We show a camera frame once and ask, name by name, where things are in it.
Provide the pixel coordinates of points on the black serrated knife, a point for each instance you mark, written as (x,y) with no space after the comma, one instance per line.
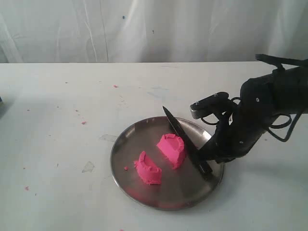
(203,169)

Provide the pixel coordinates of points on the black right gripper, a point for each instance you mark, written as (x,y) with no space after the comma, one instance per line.
(233,141)

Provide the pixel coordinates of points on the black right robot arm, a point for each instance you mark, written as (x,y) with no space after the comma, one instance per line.
(272,103)

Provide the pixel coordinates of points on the round stainless steel plate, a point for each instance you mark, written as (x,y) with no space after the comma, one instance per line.
(180,188)

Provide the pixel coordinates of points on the white backdrop curtain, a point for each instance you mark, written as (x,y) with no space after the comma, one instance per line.
(116,31)

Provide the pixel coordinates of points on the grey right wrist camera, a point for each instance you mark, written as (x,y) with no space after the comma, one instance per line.
(217,104)

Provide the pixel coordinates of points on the pink dough half piece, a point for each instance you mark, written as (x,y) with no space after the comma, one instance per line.
(147,170)

